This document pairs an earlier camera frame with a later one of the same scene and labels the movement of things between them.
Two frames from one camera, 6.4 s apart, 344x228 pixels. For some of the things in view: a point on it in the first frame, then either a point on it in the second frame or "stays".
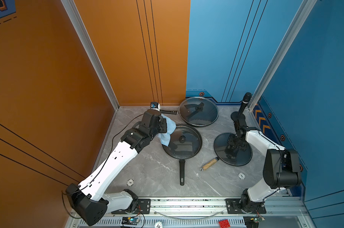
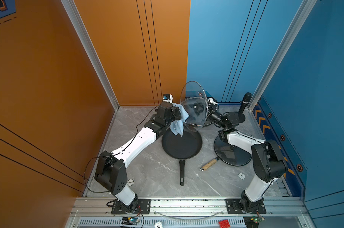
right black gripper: x=230 y=140 to x=211 y=113
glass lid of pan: x=243 y=156 stays
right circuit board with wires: x=258 y=218 stays
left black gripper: x=162 y=122 to x=175 y=109
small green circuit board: x=130 y=220 stays
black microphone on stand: x=240 y=115 stays
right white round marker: x=241 y=175 stays
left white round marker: x=130 y=182 stays
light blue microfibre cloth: x=171 y=126 to x=177 y=126
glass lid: x=185 y=142 to x=194 y=100
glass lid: x=199 y=111 stays
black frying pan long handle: x=186 y=140 stays
